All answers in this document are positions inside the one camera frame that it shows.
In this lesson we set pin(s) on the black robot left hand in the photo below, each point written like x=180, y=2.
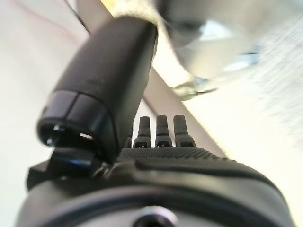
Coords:
x=106, y=71

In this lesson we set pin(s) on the large grey striped rug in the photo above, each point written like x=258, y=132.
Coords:
x=260, y=118

